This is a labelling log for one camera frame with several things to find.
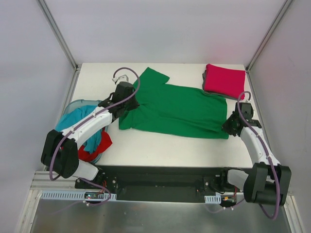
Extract green t shirt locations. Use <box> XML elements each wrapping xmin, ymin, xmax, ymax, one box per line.
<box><xmin>119</xmin><ymin>67</ymin><xmax>229</xmax><ymax>140</ymax></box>

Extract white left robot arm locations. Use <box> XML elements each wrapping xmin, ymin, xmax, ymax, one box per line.
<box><xmin>41</xmin><ymin>82</ymin><xmax>139</xmax><ymax>189</ymax></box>

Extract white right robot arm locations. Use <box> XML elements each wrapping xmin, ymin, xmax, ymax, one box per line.
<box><xmin>219</xmin><ymin>102</ymin><xmax>292</xmax><ymax>206</ymax></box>

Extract red t shirt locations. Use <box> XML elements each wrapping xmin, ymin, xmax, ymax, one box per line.
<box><xmin>78</xmin><ymin>129</ymin><xmax>112</xmax><ymax>163</ymax></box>

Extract folded magenta t shirt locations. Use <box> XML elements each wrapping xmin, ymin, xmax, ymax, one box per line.
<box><xmin>203</xmin><ymin>63</ymin><xmax>246</xmax><ymax>99</ymax></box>

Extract teal t shirt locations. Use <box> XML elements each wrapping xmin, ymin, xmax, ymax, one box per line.
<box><xmin>55</xmin><ymin>105</ymin><xmax>104</xmax><ymax>155</ymax></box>

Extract folded grey t shirt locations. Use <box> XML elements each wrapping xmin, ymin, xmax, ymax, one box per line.
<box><xmin>201</xmin><ymin>70</ymin><xmax>244</xmax><ymax>100</ymax></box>

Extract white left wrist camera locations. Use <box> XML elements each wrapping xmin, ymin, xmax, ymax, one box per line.
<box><xmin>112</xmin><ymin>75</ymin><xmax>129</xmax><ymax>84</ymax></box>

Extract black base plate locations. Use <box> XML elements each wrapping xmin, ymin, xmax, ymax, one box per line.
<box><xmin>75</xmin><ymin>165</ymin><xmax>256</xmax><ymax>202</ymax></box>

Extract right white cable duct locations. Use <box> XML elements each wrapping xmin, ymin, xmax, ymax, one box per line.
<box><xmin>204</xmin><ymin>195</ymin><xmax>222</xmax><ymax>204</ymax></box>

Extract white cable duct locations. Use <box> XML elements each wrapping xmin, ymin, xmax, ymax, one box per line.
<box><xmin>204</xmin><ymin>195</ymin><xmax>222</xmax><ymax>204</ymax></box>
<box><xmin>41</xmin><ymin>191</ymin><xmax>117</xmax><ymax>201</ymax></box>

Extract aluminium front rail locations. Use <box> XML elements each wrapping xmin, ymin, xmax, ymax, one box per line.
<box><xmin>30</xmin><ymin>171</ymin><xmax>78</xmax><ymax>190</ymax></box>

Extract left white cable duct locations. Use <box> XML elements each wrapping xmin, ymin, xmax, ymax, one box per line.
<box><xmin>41</xmin><ymin>191</ymin><xmax>117</xmax><ymax>201</ymax></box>

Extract left aluminium frame post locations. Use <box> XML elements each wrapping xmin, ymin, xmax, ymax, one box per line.
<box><xmin>36</xmin><ymin>0</ymin><xmax>78</xmax><ymax>71</ymax></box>

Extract aluminium frame post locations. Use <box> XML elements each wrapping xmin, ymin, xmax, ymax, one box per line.
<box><xmin>36</xmin><ymin>0</ymin><xmax>78</xmax><ymax>71</ymax></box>
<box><xmin>245</xmin><ymin>0</ymin><xmax>294</xmax><ymax>73</ymax></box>

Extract right aluminium frame post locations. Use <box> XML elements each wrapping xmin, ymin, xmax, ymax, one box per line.
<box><xmin>245</xmin><ymin>0</ymin><xmax>294</xmax><ymax>73</ymax></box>

